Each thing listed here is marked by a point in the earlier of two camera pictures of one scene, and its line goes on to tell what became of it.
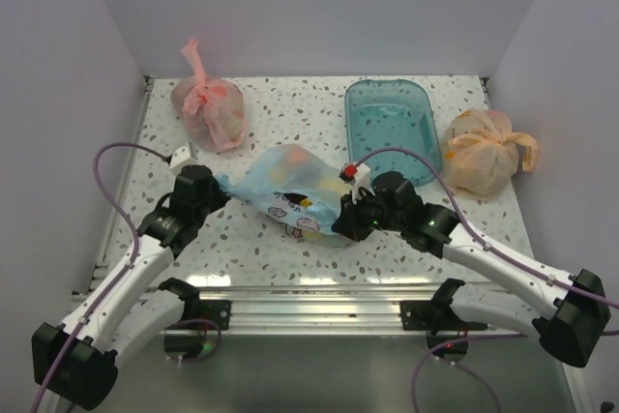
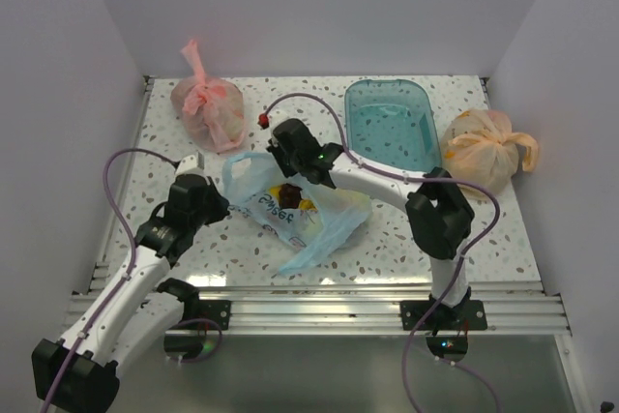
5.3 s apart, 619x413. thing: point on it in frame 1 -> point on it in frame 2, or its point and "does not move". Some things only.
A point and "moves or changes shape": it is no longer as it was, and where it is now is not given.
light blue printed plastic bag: x=299 y=189 moves or changes shape
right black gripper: x=348 y=221 -> x=277 y=148
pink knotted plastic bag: x=210 y=111 does not move
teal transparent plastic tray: x=385 y=113 does not move
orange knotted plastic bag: x=480 y=152 does not move
